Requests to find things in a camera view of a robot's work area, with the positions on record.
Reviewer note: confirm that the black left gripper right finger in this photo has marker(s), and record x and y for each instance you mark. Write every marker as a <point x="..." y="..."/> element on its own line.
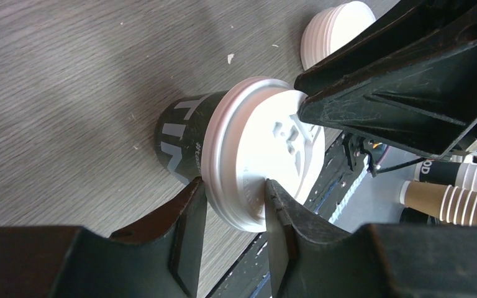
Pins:
<point x="419" y="260"/>

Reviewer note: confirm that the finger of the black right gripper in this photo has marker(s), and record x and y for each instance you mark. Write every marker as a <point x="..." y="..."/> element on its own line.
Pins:
<point x="407" y="22"/>
<point x="422" y="98"/>

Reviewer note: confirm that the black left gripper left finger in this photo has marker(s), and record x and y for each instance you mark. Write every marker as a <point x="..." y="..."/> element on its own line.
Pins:
<point x="158" y="255"/>

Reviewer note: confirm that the dark translucent coffee cup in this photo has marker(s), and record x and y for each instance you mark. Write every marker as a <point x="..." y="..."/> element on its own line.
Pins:
<point x="179" y="134"/>

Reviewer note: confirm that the white plastic cup lid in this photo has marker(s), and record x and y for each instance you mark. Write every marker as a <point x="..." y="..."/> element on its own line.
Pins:
<point x="254" y="135"/>

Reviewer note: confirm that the white lid stack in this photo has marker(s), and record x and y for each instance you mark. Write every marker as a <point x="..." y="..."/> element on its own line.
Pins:
<point x="333" y="28"/>

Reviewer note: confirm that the brown paper cup stack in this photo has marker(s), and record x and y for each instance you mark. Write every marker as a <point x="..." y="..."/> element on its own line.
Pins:
<point x="450" y="204"/>

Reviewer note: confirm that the black paper cup stack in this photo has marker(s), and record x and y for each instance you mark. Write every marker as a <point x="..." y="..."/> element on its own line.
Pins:
<point x="463" y="175"/>

